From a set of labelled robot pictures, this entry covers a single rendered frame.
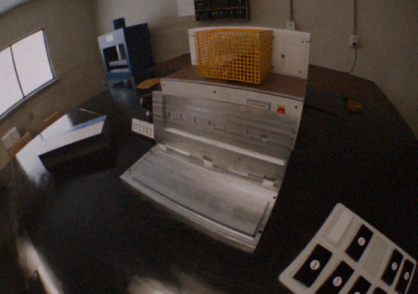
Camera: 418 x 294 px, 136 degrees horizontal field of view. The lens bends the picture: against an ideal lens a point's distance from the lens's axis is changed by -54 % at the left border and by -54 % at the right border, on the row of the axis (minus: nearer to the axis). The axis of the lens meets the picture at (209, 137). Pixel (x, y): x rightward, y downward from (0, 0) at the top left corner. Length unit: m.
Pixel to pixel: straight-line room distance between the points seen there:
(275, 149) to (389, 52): 2.00
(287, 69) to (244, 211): 0.55
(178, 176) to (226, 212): 0.18
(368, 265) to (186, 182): 0.56
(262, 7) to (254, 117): 1.73
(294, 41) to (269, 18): 1.34
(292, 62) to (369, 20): 1.56
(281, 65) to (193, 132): 0.44
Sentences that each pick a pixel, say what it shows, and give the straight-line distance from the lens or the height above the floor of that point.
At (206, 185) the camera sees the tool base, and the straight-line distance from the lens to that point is 0.50.
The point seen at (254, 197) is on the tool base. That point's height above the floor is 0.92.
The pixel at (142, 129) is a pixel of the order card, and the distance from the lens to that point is 0.77.
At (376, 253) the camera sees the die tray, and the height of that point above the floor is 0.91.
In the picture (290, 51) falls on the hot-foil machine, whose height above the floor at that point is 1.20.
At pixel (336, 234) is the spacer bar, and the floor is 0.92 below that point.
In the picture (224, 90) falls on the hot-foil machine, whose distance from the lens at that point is 0.62.
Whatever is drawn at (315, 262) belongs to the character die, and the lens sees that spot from 0.44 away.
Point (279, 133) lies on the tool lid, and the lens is 0.45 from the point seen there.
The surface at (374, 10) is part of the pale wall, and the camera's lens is 2.22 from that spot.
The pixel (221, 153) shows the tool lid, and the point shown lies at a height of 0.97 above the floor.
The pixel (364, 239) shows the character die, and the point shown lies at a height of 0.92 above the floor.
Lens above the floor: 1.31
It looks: 36 degrees down
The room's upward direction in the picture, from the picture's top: 5 degrees counter-clockwise
